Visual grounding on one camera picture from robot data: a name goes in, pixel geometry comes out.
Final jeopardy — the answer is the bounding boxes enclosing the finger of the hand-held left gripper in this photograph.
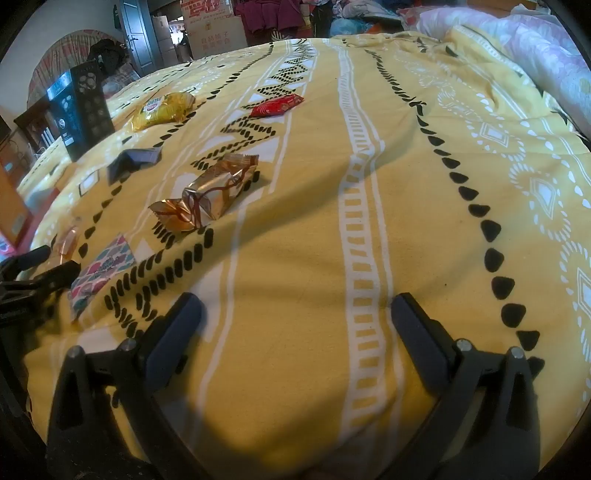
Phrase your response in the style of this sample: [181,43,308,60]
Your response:
[0,244,51,278]
[18,260,82,297]

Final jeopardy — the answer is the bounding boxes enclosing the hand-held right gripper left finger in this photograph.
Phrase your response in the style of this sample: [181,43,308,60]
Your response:
[45,292,206,480]

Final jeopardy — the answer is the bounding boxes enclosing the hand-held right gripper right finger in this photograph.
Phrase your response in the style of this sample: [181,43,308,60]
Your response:
[390,292,541,480]

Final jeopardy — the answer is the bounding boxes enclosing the gold chocolate packet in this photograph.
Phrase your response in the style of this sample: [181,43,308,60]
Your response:
[148,154,260,232]

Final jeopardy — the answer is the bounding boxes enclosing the red snack packet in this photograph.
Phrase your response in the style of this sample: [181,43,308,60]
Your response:
[250,93,305,118]

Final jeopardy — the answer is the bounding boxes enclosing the pink transparent candy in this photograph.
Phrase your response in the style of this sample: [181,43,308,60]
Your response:
[51,224,84,266]

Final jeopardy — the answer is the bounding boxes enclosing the colourful scale-patterned packet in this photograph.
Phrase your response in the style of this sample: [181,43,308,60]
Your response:
[68,234,137,321]

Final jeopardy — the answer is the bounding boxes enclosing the dark blue snack packet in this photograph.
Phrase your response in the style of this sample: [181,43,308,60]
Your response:
[46,59,115,162]
[107,148,162,181]

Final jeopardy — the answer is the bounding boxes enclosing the yellow patterned bedsheet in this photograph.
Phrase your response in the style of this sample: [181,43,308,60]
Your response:
[18,34,591,480]

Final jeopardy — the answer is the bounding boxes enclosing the yellow snack packet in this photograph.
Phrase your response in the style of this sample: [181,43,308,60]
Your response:
[130,91,197,134]

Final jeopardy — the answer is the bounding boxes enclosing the striped round tabletop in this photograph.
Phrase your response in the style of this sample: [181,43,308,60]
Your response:
[28,28,125,107]

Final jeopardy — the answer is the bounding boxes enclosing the black bag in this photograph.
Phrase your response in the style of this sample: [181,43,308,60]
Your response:
[88,39,127,75]

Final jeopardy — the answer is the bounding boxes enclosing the grey door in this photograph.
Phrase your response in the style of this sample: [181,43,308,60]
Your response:
[117,0,155,75]

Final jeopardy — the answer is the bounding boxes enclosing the large cardboard box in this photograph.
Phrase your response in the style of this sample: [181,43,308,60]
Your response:
[187,16,247,61]

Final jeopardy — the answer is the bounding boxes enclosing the red printed cardboard box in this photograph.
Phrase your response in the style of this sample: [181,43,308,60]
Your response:
[180,0,236,20]

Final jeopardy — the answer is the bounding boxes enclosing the maroon clothes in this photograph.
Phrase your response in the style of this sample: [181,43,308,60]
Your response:
[233,0,305,35]

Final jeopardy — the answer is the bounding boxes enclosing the pile of colourful clothes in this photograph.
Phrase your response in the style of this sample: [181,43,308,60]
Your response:
[305,0,416,35]

